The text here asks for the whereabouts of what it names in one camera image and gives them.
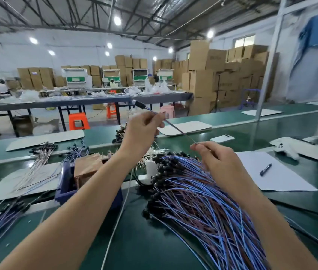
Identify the person's right hand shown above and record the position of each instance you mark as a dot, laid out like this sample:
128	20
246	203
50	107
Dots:
223	165

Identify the person's left hand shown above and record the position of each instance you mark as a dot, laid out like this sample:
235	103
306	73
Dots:
137	134

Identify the person's right thumb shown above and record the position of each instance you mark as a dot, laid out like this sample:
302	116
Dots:
199	153

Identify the person's left fingers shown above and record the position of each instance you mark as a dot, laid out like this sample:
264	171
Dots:
156	119

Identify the person's left forearm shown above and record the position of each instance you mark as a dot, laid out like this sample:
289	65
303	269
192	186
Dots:
77	210

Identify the person's right forearm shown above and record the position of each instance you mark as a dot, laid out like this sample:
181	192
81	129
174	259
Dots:
271	233

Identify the pink plastic stool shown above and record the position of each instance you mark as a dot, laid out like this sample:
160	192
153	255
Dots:
168	110

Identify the white smartphone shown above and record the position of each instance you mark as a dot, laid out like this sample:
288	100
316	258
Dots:
222	138

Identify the white rounded work pad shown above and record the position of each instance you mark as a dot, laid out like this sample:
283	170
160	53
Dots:
263	112
43	139
317	103
316	150
4	185
192	127

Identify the heap of clear plastic bags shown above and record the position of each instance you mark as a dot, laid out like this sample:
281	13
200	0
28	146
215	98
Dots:
157	87

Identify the cluster of black connectors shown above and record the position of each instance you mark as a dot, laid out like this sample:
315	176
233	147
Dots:
118	134

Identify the white green machine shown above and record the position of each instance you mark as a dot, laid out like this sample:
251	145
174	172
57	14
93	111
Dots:
140	77
75	77
111	73
165	75

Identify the orange plastic stool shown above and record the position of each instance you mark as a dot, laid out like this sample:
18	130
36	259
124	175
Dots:
78	118
111	111

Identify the large stack of cardboard boxes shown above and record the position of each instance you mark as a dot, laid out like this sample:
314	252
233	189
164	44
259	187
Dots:
204	81

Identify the wide stack of cardboard boxes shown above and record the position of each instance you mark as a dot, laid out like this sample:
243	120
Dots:
125	63

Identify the long grey work table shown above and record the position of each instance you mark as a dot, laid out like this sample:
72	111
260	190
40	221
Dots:
91	100

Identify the black pen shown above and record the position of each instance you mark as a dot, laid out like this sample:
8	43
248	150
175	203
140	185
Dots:
265	169

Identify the blue hand cart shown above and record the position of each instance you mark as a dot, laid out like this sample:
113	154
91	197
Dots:
250	98

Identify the small brown cardboard box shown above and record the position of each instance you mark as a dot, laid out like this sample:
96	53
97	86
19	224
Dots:
87	167

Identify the white paper sheet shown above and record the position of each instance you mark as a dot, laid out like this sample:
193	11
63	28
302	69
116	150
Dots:
282	174

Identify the white plastic device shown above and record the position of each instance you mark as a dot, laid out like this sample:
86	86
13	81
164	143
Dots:
286	150

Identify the round ceiling lamps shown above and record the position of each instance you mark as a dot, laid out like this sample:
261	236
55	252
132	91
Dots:
117	21

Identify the blue plastic bin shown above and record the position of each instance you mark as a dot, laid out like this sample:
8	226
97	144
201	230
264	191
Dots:
63	188

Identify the low stack of cardboard boxes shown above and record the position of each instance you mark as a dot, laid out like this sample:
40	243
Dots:
35	77

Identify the cardboard box under table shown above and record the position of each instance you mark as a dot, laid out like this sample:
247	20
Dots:
22	125

